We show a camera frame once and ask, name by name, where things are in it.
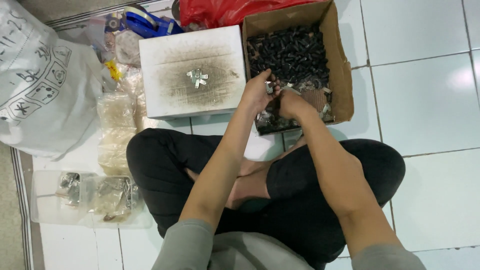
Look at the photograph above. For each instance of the person's right hand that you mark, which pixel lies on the person's right hand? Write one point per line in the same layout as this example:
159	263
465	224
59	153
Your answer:
296	107

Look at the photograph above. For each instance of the person's left hand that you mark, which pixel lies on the person's left hand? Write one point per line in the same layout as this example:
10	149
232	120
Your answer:
257	93

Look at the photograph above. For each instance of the person's left fingers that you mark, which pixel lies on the person's left fingers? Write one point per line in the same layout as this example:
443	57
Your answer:
273	80

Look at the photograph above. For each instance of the person's right fingers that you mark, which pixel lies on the person's right fingers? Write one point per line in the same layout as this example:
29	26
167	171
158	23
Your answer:
284	105

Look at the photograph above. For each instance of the small metal clip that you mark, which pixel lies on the small metal clip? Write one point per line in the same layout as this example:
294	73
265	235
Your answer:
269	88

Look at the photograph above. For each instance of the heap of black plastic caps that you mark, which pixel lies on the heap of black plastic caps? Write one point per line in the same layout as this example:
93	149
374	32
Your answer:
292	56

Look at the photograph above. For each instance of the heap of loose metal clips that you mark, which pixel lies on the heap of loose metal clips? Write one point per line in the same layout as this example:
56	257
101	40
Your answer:
324	108

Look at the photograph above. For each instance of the brown cardboard box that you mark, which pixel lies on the brown cardboard box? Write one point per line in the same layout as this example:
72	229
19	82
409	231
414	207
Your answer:
339	75

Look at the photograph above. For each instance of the cluster of metal clips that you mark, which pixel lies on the cluster of metal clips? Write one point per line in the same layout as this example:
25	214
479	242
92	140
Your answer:
197	78

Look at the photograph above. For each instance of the red plastic bag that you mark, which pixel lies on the red plastic bag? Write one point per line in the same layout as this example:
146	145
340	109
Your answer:
225	11

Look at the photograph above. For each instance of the person's bare feet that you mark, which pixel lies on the person's bare feet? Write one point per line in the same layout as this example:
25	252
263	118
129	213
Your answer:
251	187

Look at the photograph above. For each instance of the dirty white box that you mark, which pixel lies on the dirty white box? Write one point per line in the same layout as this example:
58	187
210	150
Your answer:
180	90

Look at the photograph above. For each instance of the person's black trousers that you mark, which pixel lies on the person's black trousers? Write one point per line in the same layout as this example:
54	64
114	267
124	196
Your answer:
300	217

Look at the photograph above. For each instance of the blue tape dispenser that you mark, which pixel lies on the blue tape dispenser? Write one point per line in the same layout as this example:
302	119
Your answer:
144	22

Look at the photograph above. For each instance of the clear bag of small parts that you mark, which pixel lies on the clear bag of small parts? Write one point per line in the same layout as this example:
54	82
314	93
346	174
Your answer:
127	47

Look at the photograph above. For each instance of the yellow red packet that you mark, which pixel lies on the yellow red packet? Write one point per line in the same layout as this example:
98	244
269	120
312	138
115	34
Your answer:
113	70

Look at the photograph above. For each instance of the person's grey shirt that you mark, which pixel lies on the person's grey shirt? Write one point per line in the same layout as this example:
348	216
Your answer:
210	251

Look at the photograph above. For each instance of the stack of clear plastic bags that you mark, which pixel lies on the stack of clear plastic bags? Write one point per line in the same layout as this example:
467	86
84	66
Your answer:
116	127

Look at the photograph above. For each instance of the bags of metal parts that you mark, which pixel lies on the bags of metal parts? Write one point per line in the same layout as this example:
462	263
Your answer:
108	195

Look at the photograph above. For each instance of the white printed sack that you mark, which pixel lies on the white printed sack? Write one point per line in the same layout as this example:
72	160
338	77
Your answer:
41	86

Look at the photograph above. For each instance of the clear plastic container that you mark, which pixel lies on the clear plastic container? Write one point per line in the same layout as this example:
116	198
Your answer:
48	210

